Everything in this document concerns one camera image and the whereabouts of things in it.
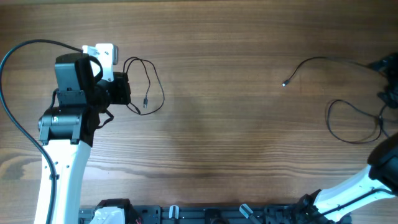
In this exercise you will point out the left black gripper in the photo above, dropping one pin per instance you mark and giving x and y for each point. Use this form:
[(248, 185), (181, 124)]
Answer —
[(120, 82)]

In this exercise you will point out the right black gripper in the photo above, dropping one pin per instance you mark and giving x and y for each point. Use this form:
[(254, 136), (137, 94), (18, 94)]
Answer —
[(388, 79)]

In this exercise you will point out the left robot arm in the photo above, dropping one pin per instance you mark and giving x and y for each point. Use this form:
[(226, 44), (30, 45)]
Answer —
[(87, 85)]

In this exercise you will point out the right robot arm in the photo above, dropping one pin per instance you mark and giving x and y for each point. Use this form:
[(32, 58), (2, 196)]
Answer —
[(377, 181)]

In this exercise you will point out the grey clamp lever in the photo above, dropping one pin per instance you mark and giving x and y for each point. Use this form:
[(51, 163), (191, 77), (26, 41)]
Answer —
[(245, 210), (174, 212)]

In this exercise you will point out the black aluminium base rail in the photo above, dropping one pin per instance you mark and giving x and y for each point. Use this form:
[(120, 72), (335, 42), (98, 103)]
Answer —
[(121, 211)]

